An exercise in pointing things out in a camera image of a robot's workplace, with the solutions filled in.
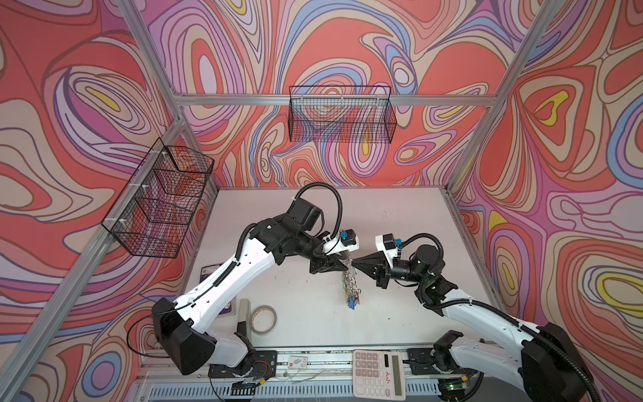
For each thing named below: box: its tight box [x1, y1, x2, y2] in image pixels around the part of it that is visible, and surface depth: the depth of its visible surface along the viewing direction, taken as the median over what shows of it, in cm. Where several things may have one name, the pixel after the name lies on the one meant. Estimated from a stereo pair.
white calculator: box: [352, 349, 407, 402], surface depth 71 cm
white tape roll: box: [250, 304, 278, 336], surface depth 83 cm
